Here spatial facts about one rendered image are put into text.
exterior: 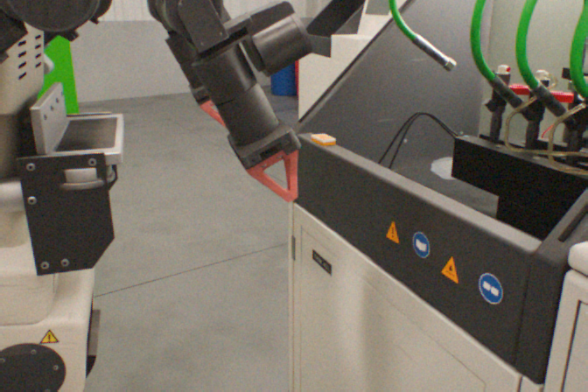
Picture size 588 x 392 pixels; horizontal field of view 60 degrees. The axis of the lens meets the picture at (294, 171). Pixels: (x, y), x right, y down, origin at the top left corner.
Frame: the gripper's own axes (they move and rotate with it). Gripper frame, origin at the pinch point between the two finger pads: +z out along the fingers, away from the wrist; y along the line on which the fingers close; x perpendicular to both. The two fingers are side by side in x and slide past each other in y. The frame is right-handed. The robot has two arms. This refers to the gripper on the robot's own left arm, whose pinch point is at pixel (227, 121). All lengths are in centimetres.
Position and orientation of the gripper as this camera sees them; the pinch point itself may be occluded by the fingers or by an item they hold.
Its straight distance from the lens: 104.6
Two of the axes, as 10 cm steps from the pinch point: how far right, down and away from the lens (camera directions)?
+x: -8.6, 4.9, -1.1
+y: -2.9, -3.1, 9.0
